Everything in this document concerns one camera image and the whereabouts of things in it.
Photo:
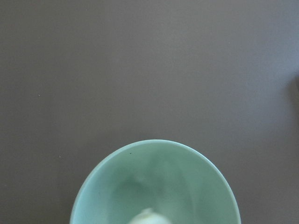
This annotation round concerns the white steamed bun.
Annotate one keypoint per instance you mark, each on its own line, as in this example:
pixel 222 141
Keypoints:
pixel 149 216

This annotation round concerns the mint green bowl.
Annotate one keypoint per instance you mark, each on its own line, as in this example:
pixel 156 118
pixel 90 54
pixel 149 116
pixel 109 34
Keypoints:
pixel 160 176

